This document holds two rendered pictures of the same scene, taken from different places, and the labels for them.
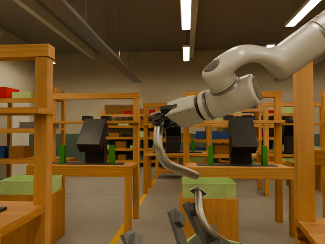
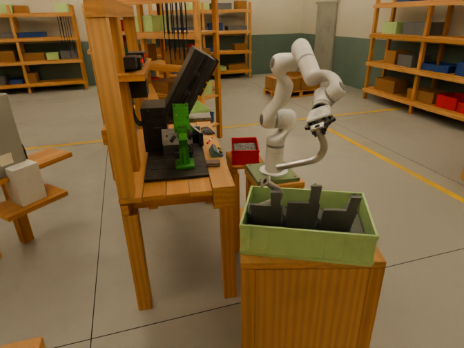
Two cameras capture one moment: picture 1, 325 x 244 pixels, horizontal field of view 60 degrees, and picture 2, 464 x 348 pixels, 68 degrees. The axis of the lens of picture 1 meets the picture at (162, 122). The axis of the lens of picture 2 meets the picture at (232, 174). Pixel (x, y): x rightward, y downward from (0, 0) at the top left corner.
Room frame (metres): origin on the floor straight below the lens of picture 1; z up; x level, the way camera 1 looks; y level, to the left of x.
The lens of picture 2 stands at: (1.71, 1.12, 1.85)
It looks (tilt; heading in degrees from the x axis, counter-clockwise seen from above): 25 degrees down; 249
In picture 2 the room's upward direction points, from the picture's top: 1 degrees counter-clockwise
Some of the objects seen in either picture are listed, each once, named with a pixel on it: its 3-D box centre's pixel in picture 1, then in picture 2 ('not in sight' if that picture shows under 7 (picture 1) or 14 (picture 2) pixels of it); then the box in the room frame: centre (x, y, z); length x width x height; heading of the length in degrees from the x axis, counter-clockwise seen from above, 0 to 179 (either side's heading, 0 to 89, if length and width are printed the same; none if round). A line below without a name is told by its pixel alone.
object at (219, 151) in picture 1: (206, 139); not in sight; (8.30, -1.31, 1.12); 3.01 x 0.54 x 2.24; 85
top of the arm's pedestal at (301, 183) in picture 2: not in sight; (273, 177); (0.68, -0.77, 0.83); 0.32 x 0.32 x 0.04; 82
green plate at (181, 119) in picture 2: not in sight; (181, 117); (1.15, -1.36, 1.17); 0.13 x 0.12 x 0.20; 78
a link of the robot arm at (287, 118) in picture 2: not in sight; (281, 127); (0.64, -0.76, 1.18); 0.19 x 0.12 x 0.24; 170
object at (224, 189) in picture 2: not in sight; (211, 154); (0.93, -1.38, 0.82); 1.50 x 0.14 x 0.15; 78
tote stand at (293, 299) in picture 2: not in sight; (299, 288); (0.80, -0.19, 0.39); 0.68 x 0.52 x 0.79; 158
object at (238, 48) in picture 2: not in sight; (200, 42); (-1.51, -9.73, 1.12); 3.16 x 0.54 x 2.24; 175
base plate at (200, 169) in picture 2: not in sight; (175, 149); (1.20, -1.44, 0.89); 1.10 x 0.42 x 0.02; 78
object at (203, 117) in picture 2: not in sight; (186, 118); (1.08, -1.50, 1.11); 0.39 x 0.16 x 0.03; 168
